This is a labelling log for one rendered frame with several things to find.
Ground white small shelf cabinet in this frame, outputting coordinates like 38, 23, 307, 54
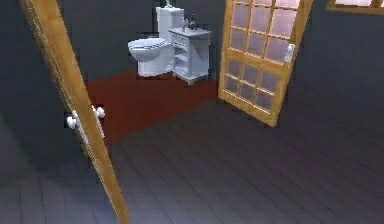
168, 27, 212, 86

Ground white toilet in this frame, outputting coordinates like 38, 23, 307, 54
127, 5, 185, 78

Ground wooden door with glass panes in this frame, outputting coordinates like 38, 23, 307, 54
217, 0, 314, 128

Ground small dark object on cabinet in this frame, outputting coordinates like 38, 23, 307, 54
187, 13, 198, 32

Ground white round door knob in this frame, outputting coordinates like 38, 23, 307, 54
92, 105, 106, 120
66, 111, 80, 131

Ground wooden room door seen edge-on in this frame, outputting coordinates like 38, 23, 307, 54
20, 0, 131, 224

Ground wooden framed window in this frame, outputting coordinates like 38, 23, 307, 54
326, 0, 384, 16

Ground white door handle plate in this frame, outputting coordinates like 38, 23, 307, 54
284, 43, 296, 64

